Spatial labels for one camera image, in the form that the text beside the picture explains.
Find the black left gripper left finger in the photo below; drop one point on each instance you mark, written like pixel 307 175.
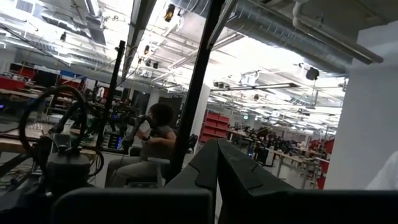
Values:
pixel 140 205

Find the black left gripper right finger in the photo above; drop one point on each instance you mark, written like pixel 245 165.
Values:
pixel 295 207

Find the person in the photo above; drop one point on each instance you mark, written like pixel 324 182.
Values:
pixel 155 146

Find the black pole stand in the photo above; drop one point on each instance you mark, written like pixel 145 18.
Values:
pixel 110 93

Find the large silver ceiling duct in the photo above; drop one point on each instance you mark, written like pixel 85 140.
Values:
pixel 280 34

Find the hanging amber lamp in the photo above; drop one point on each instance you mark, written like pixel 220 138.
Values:
pixel 169 12

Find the red storage cabinet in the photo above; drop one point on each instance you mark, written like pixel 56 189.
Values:
pixel 214 127

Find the white ceiling pipe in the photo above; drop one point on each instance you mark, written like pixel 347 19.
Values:
pixel 335 40

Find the red storage bins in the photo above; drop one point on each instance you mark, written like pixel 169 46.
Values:
pixel 12 83

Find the long ceiling light bar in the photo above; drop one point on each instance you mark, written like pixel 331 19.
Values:
pixel 255 87

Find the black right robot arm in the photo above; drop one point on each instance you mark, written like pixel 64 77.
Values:
pixel 66 168

